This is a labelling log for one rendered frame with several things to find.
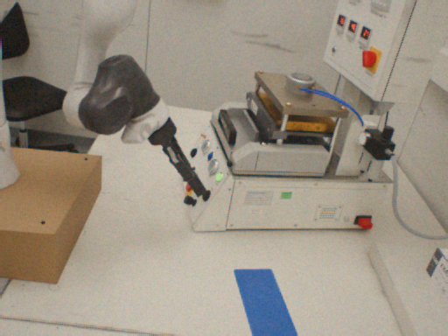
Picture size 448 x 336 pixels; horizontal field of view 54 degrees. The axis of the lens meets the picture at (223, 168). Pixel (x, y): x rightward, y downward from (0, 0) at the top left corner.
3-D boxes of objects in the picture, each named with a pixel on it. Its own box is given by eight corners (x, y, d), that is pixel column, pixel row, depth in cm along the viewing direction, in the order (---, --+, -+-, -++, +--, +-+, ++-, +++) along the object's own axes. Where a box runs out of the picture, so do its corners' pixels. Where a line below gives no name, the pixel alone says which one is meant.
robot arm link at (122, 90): (91, 141, 99) (109, 148, 92) (53, 94, 92) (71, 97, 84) (148, 93, 106) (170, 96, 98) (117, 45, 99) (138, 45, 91)
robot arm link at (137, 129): (158, 89, 104) (170, 108, 107) (114, 115, 105) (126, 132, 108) (164, 110, 94) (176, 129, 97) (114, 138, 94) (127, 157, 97)
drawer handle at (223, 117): (224, 121, 129) (226, 108, 127) (234, 144, 116) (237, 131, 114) (217, 121, 128) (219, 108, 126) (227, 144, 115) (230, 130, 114)
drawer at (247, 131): (303, 132, 140) (309, 109, 136) (330, 166, 122) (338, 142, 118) (213, 127, 133) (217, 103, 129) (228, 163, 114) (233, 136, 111)
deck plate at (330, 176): (339, 129, 150) (340, 126, 150) (392, 183, 121) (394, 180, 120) (209, 122, 139) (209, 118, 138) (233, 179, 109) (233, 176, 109)
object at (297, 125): (305, 108, 135) (313, 78, 130) (335, 140, 116) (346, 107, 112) (253, 104, 131) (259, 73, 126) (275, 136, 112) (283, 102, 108)
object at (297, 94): (321, 105, 139) (332, 66, 133) (367, 150, 113) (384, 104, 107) (249, 100, 133) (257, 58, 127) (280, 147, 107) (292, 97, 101)
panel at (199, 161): (179, 170, 143) (210, 124, 137) (192, 227, 118) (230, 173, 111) (174, 167, 142) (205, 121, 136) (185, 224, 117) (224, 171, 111)
